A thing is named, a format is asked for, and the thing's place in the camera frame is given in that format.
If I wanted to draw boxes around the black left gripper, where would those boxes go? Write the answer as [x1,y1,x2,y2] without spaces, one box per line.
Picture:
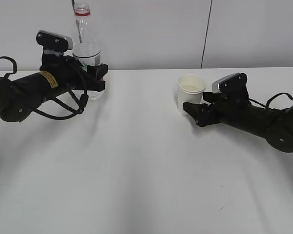
[39,54,108,95]

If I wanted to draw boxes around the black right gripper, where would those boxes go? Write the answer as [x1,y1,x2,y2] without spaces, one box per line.
[183,92,237,127]

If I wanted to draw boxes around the white paper cup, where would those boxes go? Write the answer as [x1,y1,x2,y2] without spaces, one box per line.
[177,74,206,115]

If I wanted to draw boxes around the clear water bottle red label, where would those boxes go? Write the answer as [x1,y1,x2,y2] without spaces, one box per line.
[71,2,105,101]

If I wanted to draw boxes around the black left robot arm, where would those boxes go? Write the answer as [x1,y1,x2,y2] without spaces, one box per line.
[0,55,108,122]

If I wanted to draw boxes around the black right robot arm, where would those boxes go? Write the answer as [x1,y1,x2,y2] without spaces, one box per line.
[183,92,293,153]

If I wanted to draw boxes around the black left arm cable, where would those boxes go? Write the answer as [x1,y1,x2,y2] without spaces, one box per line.
[0,56,89,120]

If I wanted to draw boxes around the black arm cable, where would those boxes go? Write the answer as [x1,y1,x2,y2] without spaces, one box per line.
[0,56,89,120]
[249,92,293,110]

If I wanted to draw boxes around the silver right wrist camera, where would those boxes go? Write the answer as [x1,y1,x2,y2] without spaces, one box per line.
[212,73,249,100]

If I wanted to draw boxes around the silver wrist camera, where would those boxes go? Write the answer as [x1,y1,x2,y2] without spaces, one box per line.
[36,30,73,53]
[212,73,249,100]

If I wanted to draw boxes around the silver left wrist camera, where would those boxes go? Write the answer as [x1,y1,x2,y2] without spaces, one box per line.
[36,30,73,53]

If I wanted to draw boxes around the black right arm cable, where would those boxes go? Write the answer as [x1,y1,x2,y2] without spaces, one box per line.
[249,92,293,110]

